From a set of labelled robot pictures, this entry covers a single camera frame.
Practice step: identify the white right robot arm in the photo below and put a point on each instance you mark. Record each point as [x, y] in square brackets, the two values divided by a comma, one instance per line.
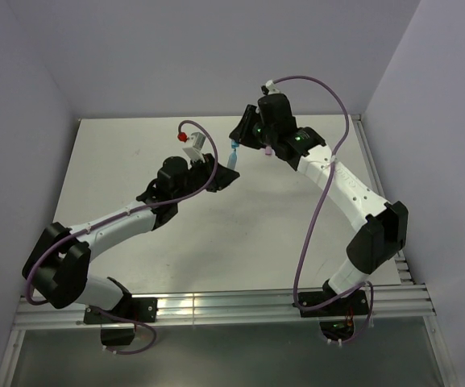
[380, 226]

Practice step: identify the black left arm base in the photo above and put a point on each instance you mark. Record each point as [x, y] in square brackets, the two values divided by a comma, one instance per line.
[120, 325]

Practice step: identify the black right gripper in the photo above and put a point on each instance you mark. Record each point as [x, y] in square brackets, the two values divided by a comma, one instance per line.
[242, 131]

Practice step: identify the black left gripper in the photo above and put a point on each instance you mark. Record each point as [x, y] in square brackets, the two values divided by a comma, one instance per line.
[222, 177]

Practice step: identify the blue highlighter pen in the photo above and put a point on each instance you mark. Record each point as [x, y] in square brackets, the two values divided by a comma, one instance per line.
[232, 160]

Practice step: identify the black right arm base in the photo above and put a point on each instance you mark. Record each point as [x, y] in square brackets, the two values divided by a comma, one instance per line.
[339, 315]

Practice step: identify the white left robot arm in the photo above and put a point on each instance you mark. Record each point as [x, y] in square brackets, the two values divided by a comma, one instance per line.
[57, 270]

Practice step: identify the aluminium mounting rail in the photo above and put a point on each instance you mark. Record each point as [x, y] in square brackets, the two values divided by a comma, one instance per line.
[195, 309]

